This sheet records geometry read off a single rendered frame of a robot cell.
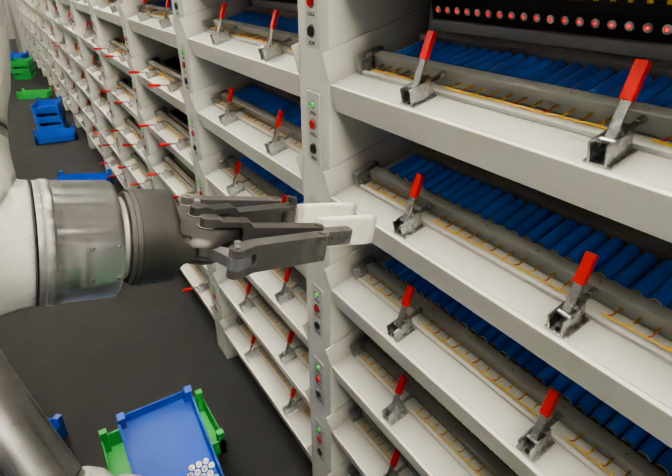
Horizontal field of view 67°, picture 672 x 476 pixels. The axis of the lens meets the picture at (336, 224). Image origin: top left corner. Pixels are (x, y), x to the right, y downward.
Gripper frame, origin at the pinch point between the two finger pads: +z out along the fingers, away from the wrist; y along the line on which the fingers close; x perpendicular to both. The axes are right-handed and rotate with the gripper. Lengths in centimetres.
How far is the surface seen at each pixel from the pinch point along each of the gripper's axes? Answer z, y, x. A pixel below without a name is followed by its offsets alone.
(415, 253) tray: 20.6, -7.8, -8.9
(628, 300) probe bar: 26.3, 17.7, -2.9
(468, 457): 35, 2, -43
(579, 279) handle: 22.0, 14.2, -1.7
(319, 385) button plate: 30, -35, -55
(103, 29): 21, -240, 1
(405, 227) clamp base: 21.2, -11.5, -6.5
